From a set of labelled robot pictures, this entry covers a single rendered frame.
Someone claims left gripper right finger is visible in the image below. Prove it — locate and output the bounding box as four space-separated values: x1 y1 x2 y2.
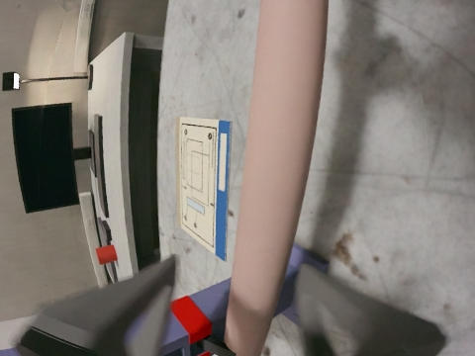
299 263 453 356

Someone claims long pink bar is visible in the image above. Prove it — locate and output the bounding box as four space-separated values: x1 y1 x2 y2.
197 0 330 356

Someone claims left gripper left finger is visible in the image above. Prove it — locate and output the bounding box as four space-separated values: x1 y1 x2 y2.
20 253 175 356

